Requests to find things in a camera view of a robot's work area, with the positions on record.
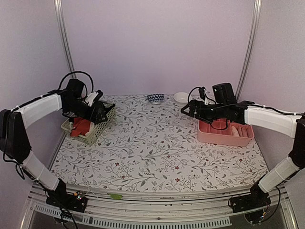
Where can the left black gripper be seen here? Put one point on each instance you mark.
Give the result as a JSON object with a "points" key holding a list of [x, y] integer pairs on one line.
{"points": [[91, 114]]}

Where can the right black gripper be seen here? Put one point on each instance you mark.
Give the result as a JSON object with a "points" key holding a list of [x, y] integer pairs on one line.
{"points": [[200, 114]]}

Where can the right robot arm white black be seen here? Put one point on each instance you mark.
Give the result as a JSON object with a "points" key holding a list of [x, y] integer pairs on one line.
{"points": [[289, 124]]}

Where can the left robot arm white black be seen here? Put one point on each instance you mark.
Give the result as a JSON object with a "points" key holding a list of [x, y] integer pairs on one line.
{"points": [[14, 142]]}

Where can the small white bowl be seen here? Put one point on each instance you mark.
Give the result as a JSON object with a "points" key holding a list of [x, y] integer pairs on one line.
{"points": [[181, 98]]}

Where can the beige perforated plastic basket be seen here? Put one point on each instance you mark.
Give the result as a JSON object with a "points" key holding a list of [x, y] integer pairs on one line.
{"points": [[96, 129]]}

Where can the red cloth in basket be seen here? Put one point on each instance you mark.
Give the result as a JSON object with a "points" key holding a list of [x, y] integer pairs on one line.
{"points": [[80, 127]]}

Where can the blue white zigzag bowl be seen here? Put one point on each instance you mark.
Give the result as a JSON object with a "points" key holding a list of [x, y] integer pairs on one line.
{"points": [[155, 98]]}

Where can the pink divided organizer tray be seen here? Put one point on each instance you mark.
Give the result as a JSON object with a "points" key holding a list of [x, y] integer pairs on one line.
{"points": [[220, 133]]}

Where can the rolled beige cloth in tray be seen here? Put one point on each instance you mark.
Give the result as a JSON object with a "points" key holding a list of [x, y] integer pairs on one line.
{"points": [[234, 131]]}

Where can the floral patterned table mat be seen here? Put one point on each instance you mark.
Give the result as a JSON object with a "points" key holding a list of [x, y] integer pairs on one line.
{"points": [[153, 148]]}

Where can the green tape piece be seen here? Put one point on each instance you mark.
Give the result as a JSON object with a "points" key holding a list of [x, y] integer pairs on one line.
{"points": [[115, 196]]}

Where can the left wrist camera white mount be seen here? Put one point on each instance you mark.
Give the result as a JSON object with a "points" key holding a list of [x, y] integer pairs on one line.
{"points": [[89, 100]]}

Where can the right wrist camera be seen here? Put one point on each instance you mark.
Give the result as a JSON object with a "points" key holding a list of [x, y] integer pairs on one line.
{"points": [[202, 94]]}

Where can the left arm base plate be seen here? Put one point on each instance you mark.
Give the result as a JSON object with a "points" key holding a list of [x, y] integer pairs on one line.
{"points": [[75, 202]]}

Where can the front aluminium rail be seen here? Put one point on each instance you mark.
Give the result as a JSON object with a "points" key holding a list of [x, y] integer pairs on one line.
{"points": [[145, 210]]}

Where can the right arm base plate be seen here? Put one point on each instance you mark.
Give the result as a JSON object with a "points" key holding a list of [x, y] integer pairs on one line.
{"points": [[240, 203]]}

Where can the left aluminium frame post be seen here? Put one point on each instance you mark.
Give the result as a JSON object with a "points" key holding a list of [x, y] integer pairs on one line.
{"points": [[63, 34]]}

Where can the aluminium frame post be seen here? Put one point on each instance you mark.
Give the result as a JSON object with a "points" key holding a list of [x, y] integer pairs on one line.
{"points": [[249, 48], [63, 34]]}

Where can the right aluminium frame post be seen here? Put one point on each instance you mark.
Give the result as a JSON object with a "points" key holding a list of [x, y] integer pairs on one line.
{"points": [[249, 48]]}

